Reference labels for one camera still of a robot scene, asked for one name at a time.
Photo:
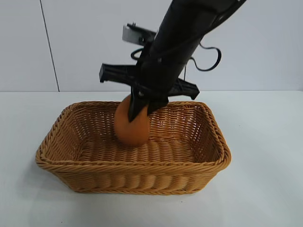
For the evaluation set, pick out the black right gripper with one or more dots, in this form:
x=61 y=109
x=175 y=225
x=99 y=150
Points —
x=165 y=68

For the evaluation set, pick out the orange knobbed toy orange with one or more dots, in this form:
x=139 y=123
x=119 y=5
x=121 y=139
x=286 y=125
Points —
x=127 y=132

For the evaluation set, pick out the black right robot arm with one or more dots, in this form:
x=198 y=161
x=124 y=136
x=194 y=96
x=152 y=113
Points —
x=189 y=19

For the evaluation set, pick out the brown woven wicker basket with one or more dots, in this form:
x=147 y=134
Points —
x=132 y=175

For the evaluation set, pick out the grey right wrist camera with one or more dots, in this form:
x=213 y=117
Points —
x=131 y=34

